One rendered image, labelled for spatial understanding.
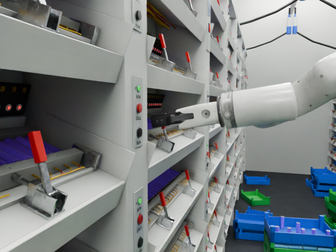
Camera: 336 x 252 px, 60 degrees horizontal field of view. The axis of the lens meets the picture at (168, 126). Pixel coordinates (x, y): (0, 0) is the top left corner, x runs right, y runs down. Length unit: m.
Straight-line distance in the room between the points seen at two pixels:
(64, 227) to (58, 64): 0.19
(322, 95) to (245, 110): 0.17
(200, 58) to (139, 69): 0.65
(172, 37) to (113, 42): 0.73
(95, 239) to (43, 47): 0.34
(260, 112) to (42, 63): 0.46
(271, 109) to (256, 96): 0.04
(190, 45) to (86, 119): 0.74
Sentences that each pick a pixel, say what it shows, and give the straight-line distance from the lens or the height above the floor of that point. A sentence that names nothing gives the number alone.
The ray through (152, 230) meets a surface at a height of 0.77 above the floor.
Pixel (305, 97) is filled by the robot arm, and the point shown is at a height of 1.09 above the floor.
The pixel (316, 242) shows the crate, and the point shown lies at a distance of 1.64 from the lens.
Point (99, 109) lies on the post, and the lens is 0.49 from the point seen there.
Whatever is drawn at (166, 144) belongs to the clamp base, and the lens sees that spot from 0.73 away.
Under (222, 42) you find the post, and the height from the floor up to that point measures 1.44.
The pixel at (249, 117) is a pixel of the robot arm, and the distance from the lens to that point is 0.66.
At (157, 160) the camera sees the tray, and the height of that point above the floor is 0.95.
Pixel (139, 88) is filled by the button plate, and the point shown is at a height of 1.10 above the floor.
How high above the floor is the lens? 1.08
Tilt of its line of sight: 5 degrees down
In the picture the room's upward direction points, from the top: straight up
